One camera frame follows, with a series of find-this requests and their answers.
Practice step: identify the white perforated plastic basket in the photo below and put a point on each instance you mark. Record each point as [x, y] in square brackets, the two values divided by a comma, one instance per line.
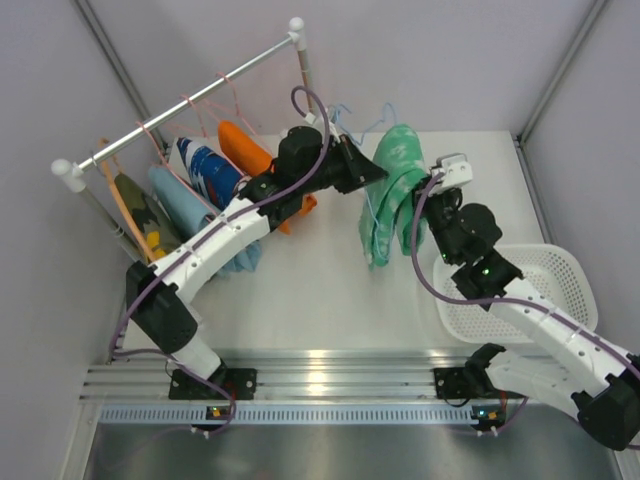
[557, 276]

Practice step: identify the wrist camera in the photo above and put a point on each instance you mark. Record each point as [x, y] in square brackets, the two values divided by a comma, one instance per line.
[317, 122]
[452, 171]

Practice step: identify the light blue trousers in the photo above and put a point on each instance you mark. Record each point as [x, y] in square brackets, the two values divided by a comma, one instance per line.
[190, 213]

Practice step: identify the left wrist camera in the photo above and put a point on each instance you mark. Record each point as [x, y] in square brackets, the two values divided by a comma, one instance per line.
[317, 122]

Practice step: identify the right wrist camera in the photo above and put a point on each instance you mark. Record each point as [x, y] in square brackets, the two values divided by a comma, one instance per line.
[452, 171]

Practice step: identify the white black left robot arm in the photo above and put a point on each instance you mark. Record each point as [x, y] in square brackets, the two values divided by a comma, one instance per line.
[159, 295]

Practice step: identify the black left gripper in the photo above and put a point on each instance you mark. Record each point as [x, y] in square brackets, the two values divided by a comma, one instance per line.
[362, 169]

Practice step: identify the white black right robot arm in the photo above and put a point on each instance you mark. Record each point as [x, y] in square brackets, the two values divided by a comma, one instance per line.
[590, 379]

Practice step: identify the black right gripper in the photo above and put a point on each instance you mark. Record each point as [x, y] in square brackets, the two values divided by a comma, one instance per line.
[449, 192]

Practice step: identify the blue white patterned trousers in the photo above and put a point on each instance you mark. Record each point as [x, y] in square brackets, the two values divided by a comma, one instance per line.
[214, 177]

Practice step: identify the orange trousers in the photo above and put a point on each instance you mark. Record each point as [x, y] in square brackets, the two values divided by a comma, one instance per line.
[254, 160]

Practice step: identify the blue wire hanger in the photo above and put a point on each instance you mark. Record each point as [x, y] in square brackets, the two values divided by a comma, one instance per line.
[387, 116]

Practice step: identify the perforated cable duct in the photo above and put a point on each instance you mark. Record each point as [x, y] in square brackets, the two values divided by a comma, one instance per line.
[297, 414]

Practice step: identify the green white patterned trousers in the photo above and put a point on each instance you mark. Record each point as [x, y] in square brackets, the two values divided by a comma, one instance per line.
[388, 210]

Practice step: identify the silver clothes rack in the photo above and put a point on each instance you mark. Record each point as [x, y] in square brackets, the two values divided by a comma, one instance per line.
[71, 173]

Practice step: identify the pink hanger with orange trousers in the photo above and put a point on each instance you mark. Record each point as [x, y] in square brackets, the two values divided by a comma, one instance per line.
[239, 114]

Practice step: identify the aluminium rail frame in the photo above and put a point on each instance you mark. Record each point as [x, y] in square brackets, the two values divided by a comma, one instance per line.
[307, 375]

